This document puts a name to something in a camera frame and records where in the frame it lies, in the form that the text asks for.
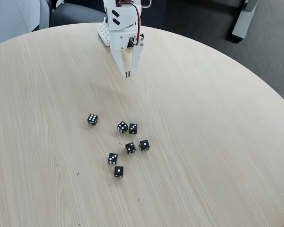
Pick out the black die showing six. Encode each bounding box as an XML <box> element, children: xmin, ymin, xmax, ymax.
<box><xmin>87</xmin><ymin>113</ymin><xmax>99</xmax><ymax>126</ymax></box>

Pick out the grey fabric chair seat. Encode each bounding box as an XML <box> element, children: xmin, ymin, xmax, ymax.
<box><xmin>49</xmin><ymin>2</ymin><xmax>107</xmax><ymax>28</ymax></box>

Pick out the black die showing two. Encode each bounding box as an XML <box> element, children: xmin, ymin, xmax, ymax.
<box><xmin>124</xmin><ymin>141</ymin><xmax>136</xmax><ymax>155</ymax></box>

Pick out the pale white cabinet panel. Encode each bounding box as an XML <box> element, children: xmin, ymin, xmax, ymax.
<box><xmin>0</xmin><ymin>0</ymin><xmax>50</xmax><ymax>47</ymax></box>

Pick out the grey metal table leg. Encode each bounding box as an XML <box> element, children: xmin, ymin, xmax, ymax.
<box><xmin>231</xmin><ymin>0</ymin><xmax>258</xmax><ymax>40</ymax></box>

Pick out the red black servo cable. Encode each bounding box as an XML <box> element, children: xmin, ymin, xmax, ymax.
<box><xmin>117</xmin><ymin>0</ymin><xmax>142</xmax><ymax>46</ymax></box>

